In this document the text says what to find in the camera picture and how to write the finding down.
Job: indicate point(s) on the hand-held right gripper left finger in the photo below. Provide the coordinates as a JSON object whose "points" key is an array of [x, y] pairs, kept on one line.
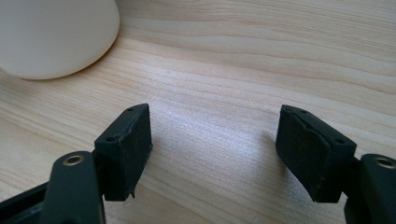
{"points": [[126, 161]]}

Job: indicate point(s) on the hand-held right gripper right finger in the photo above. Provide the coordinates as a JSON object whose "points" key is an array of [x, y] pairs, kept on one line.
{"points": [[308, 155]]}

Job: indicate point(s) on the cream ceramic cup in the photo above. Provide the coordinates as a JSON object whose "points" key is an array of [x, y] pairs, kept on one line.
{"points": [[53, 37]]}

